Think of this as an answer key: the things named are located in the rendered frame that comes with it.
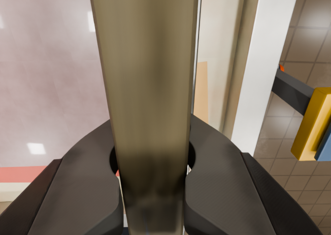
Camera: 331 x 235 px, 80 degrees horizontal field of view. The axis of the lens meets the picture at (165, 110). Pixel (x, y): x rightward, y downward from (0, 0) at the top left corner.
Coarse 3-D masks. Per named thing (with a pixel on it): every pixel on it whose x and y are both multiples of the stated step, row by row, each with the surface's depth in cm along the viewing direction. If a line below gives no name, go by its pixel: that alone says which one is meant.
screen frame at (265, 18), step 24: (264, 0) 19; (288, 0) 19; (240, 24) 23; (264, 24) 20; (288, 24) 20; (240, 48) 23; (264, 48) 21; (240, 72) 23; (264, 72) 22; (240, 96) 24; (264, 96) 24; (240, 120) 26; (240, 144) 27
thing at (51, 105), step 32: (0, 64) 24; (32, 64) 24; (64, 64) 24; (96, 64) 25; (0, 96) 26; (32, 96) 26; (64, 96) 26; (96, 96) 27; (0, 128) 28; (32, 128) 29; (64, 128) 29; (0, 160) 31; (32, 160) 32
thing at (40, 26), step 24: (0, 0) 21; (24, 0) 21; (48, 0) 21; (72, 0) 21; (0, 24) 22; (24, 24) 22; (48, 24) 22; (72, 24) 22; (0, 48) 23; (24, 48) 23; (48, 48) 23; (72, 48) 24; (96, 48) 24
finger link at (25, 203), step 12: (48, 168) 8; (36, 180) 8; (48, 180) 8; (24, 192) 7; (36, 192) 7; (12, 204) 7; (24, 204) 7; (36, 204) 7; (0, 216) 6; (12, 216) 6; (24, 216) 6; (0, 228) 6; (12, 228) 6; (24, 228) 6
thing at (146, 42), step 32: (96, 0) 5; (128, 0) 5; (160, 0) 5; (192, 0) 5; (96, 32) 6; (128, 32) 5; (160, 32) 5; (192, 32) 6; (128, 64) 6; (160, 64) 6; (192, 64) 6; (128, 96) 6; (160, 96) 6; (128, 128) 7; (160, 128) 7; (128, 160) 8; (160, 160) 8; (128, 192) 9; (160, 192) 9; (128, 224) 10; (160, 224) 10
